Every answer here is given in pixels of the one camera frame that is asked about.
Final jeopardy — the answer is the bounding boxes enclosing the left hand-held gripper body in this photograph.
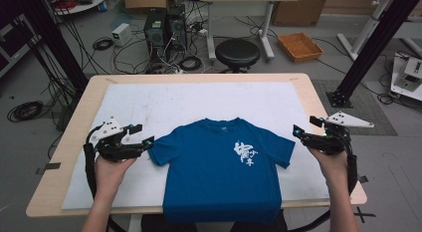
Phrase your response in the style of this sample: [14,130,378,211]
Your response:
[88,116,147,162]

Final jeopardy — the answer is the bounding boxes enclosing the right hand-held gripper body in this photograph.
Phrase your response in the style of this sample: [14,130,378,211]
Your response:
[302,111,375,156]

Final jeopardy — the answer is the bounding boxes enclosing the blue t-shirt with white print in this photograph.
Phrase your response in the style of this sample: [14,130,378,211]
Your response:
[147,116,297,225]

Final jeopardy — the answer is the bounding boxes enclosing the person's right hand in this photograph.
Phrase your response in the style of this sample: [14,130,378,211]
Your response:
[307,147,348,186]

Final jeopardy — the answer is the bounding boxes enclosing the person's left hand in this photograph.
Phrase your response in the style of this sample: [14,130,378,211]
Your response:
[94,157,137,196]

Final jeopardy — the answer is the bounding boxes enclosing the grey floor mat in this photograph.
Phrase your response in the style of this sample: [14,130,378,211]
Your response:
[312,80,398,137]

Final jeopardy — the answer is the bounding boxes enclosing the white foam table mat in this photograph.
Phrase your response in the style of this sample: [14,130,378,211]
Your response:
[61,81,330,210]

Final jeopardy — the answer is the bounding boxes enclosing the orange plastic basket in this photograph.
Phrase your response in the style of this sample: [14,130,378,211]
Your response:
[277,32,324,64]

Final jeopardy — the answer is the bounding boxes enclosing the black tape cross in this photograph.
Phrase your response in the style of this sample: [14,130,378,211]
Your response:
[352,206,377,224]

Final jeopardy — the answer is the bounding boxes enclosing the small white power supply box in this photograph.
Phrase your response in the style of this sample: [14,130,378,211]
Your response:
[111,22,133,48]

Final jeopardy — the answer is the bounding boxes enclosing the black computer tower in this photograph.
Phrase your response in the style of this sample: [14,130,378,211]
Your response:
[165,4,189,58]
[143,9,167,63]

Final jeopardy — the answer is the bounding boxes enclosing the person's dark pants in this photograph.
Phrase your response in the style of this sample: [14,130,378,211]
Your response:
[140,210,289,232]

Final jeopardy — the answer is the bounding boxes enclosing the white device on base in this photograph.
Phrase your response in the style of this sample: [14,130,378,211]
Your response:
[389,54,422,103]

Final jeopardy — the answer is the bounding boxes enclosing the black round stool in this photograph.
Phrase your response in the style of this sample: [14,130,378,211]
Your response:
[214,38,262,74]

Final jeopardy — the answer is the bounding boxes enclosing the white metal stand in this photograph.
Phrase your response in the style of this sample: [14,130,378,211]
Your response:
[336,0,397,62]

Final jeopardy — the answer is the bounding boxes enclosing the large cardboard box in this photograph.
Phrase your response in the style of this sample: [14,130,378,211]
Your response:
[272,0,329,27]

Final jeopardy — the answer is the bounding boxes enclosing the open cardboard box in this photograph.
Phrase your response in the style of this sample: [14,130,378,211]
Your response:
[123,0,180,16]

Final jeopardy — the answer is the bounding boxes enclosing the round white table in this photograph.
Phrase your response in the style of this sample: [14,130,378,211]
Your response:
[43,0,109,16]

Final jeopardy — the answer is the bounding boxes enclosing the black sleeved left gripper cable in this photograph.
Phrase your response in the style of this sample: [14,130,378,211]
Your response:
[83,124,105,200]

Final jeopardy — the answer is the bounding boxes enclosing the black sleeved gripper cable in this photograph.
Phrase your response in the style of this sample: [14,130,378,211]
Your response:
[344,151,359,196]
[83,124,105,200]

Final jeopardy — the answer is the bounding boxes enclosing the black sleeved right gripper cable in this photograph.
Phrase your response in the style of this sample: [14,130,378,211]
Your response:
[344,151,359,196]

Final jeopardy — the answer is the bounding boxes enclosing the coiled black cable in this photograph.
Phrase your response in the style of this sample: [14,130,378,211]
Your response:
[178,56,203,73]
[92,37,114,52]
[6,100,45,123]

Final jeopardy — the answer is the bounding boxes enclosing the black metal frame post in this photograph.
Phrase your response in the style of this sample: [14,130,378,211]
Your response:
[325,0,422,109]
[18,0,90,96]

